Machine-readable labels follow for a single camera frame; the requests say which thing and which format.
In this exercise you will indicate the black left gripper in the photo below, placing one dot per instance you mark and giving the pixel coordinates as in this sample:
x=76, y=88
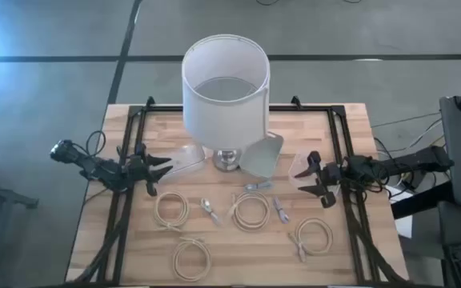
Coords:
x=136, y=172

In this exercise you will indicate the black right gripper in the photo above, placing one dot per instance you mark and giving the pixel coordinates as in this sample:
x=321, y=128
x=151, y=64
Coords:
x=328, y=176

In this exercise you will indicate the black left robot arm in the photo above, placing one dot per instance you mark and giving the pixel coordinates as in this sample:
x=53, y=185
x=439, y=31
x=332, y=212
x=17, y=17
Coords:
x=94, y=166

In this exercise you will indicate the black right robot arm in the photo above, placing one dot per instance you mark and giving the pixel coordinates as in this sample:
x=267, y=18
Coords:
x=398, y=164

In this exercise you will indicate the chrome table lamp white shade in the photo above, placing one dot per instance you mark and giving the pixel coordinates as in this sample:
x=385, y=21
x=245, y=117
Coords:
x=222, y=120

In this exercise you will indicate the white paper sheet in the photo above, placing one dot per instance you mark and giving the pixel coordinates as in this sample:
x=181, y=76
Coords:
x=403, y=228

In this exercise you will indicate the dark floor stand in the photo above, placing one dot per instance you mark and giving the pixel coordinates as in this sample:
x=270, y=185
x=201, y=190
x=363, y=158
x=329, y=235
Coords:
x=2, y=196

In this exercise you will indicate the black metal table frame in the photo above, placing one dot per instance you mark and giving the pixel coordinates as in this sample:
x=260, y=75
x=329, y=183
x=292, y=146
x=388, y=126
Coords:
x=302, y=108

